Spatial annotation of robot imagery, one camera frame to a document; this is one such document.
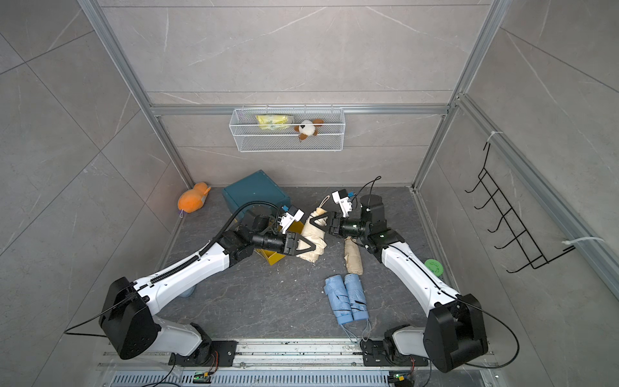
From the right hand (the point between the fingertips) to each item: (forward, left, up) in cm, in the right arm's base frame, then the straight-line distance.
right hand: (316, 224), depth 73 cm
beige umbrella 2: (+1, -14, -23) cm, 27 cm away
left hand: (-7, 0, -1) cm, 7 cm away
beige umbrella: (-4, +1, +1) cm, 5 cm away
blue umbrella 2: (-15, -14, -23) cm, 31 cm away
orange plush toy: (+29, +56, -20) cm, 66 cm away
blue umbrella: (-12, -6, -23) cm, 26 cm away
